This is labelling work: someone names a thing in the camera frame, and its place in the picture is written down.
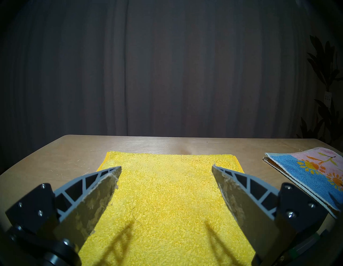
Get tall dark leafy plant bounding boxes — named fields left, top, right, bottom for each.
left=296, top=35, right=343, bottom=150

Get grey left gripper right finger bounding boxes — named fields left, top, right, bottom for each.
left=212, top=165, right=329, bottom=266

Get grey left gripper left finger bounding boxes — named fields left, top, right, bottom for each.
left=5, top=166, right=122, bottom=253

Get yellow terry towel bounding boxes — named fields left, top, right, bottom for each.
left=79, top=151, right=256, bottom=266

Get grey pleated curtain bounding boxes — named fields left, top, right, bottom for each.
left=0, top=0, right=343, bottom=172

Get pink blue sunflower towel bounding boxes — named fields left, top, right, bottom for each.
left=263, top=147, right=343, bottom=219

